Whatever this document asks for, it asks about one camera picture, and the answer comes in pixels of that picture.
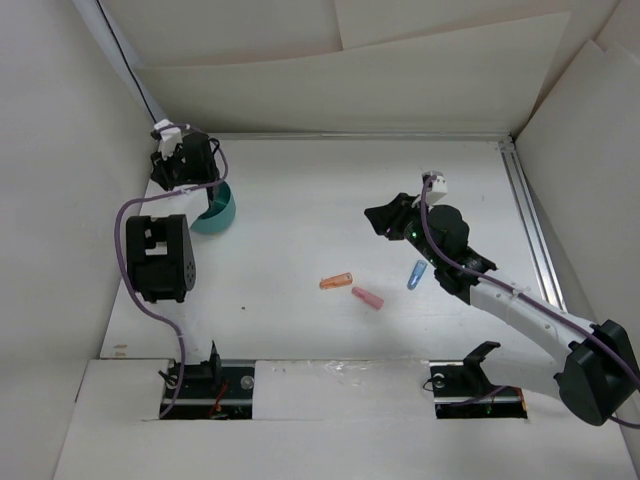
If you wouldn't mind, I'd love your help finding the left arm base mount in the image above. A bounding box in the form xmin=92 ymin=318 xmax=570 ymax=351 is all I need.
xmin=159 ymin=343 xmax=256 ymax=420

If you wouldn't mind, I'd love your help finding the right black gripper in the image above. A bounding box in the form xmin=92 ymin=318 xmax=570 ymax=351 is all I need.
xmin=363 ymin=193 xmax=444 ymax=268

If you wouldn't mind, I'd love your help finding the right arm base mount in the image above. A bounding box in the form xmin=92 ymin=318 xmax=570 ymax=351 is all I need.
xmin=422 ymin=341 xmax=528 ymax=420

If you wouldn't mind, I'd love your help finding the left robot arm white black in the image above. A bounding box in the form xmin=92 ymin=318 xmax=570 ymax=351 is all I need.
xmin=114 ymin=123 xmax=227 ymax=397

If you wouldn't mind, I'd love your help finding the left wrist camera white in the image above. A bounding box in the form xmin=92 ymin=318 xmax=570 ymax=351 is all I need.
xmin=151 ymin=119 xmax=183 ymax=159

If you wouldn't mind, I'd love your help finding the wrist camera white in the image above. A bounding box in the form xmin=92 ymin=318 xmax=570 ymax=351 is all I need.
xmin=151 ymin=119 xmax=183 ymax=159
xmin=422 ymin=171 xmax=448 ymax=206

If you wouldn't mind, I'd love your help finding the blue highlighter marker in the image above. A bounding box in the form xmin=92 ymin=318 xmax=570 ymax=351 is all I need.
xmin=407 ymin=260 xmax=427 ymax=290

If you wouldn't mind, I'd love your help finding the teal round compartment organizer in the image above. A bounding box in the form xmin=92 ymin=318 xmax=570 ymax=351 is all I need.
xmin=191 ymin=182 xmax=236 ymax=235

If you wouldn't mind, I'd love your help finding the orange highlighter marker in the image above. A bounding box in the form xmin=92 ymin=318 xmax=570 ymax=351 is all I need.
xmin=319 ymin=272 xmax=353 ymax=290

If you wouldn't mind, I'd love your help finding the pink highlighter marker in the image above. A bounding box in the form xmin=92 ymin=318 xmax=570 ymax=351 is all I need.
xmin=351 ymin=287 xmax=384 ymax=310

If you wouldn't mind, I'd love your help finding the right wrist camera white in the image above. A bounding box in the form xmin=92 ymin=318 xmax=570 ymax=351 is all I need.
xmin=422 ymin=171 xmax=448 ymax=206

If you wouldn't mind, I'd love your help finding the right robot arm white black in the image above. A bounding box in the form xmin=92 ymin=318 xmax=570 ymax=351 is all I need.
xmin=364 ymin=193 xmax=639 ymax=426

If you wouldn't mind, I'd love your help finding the aluminium rail right side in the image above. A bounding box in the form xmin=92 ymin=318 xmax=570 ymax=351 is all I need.
xmin=498 ymin=136 xmax=566 ymax=310

